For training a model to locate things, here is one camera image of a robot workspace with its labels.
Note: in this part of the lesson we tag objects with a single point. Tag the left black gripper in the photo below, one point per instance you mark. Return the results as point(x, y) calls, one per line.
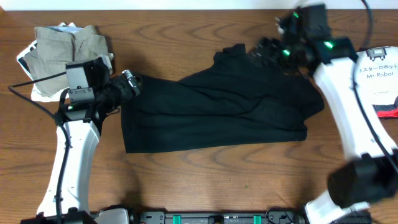
point(129, 84)

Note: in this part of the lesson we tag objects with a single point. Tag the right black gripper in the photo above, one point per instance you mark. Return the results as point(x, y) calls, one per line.
point(270, 43)

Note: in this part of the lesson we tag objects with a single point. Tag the black t-shirt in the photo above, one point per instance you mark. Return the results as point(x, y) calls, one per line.
point(233, 102)

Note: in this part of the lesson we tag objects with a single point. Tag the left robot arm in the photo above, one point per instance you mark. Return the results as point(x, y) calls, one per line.
point(66, 199)

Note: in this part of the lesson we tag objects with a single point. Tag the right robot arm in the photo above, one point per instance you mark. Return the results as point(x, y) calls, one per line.
point(370, 172)

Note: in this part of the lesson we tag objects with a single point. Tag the khaki folded shirt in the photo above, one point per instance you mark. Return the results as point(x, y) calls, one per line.
point(57, 47)

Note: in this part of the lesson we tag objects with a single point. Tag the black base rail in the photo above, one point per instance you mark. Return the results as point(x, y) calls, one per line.
point(273, 216)

